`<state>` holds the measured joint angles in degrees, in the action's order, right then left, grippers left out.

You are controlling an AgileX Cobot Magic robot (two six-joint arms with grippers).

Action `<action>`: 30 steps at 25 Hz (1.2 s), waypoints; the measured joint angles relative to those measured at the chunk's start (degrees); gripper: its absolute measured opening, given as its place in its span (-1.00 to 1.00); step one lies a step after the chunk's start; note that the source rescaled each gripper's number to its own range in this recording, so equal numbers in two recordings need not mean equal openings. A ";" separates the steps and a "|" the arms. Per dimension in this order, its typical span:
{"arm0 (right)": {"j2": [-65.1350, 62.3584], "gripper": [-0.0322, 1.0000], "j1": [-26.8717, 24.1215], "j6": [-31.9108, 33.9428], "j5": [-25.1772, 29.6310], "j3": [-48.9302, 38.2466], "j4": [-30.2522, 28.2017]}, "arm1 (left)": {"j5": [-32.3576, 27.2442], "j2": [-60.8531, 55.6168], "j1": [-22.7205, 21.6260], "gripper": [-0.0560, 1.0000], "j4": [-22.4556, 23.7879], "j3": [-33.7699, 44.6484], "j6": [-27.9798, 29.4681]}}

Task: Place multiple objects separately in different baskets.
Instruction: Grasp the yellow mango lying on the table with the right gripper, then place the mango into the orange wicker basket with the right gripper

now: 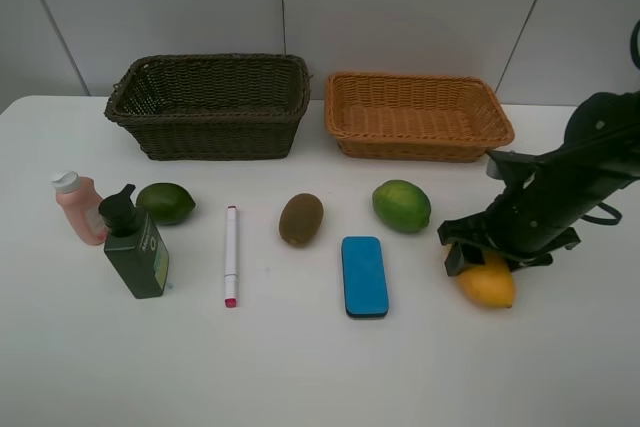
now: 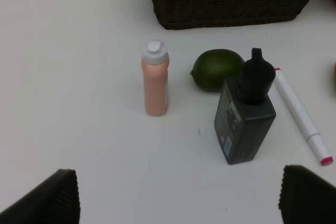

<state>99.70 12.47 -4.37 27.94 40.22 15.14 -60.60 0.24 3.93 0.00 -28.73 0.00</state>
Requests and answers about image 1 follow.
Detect bright green lime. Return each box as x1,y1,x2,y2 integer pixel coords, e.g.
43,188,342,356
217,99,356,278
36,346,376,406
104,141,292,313
372,180,432,234

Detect blue whiteboard eraser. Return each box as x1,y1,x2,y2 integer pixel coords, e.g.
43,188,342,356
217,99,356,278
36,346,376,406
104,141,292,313
341,236,389,319

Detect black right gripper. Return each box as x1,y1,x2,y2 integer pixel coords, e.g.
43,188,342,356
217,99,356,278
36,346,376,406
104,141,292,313
438,151,627,277

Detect yellow mango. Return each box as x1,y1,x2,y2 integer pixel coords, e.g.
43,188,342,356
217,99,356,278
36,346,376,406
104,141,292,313
454,251,516,309

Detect brown kiwi fruit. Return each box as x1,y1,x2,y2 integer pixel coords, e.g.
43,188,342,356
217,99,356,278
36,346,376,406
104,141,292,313
279,193,324,247

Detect dark green lime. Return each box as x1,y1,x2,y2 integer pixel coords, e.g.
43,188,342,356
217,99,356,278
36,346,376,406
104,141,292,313
136,183,196,225

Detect pink bottle white cap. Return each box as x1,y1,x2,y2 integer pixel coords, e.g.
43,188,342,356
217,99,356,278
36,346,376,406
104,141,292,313
51,171,107,246

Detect orange wicker basket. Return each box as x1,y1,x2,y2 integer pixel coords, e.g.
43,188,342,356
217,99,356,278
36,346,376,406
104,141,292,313
325,72,515,163

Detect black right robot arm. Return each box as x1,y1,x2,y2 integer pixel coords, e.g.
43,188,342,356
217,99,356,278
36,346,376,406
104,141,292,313
438,92,639,277

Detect dark brown wicker basket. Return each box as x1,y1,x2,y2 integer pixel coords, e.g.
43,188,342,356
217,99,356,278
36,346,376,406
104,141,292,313
105,53,311,161

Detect white marker pink caps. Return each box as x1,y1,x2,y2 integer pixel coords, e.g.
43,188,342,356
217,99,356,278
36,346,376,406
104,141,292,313
224,206,238,308

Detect dark green pump bottle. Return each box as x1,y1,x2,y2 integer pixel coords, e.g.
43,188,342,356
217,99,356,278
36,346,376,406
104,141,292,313
98,184,169,299

